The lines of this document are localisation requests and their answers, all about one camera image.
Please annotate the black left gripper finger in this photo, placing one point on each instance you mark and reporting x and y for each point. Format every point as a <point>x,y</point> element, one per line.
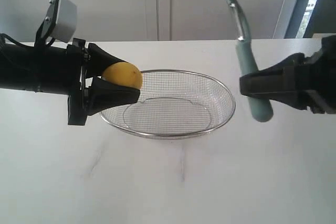
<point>99,60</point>
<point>103,95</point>

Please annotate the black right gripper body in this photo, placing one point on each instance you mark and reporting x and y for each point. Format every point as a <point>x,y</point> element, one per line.
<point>319,93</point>

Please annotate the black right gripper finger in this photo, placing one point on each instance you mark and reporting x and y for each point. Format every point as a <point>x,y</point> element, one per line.
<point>287,85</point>
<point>292,60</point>

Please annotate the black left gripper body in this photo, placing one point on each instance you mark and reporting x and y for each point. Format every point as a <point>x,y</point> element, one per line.
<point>78,94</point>

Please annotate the yellow lemon with sticker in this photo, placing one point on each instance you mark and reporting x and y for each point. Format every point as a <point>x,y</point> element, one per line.
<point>124,74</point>

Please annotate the teal handled peeler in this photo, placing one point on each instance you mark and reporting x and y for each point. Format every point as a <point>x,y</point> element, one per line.
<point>261,109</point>

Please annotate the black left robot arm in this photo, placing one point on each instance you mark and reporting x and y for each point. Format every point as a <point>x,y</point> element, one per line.
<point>47,69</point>

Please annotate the oval steel mesh basket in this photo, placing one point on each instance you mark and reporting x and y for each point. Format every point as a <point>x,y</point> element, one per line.
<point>173,105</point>

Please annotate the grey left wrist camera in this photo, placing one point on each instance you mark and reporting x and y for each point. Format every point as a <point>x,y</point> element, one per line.
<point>60,23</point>

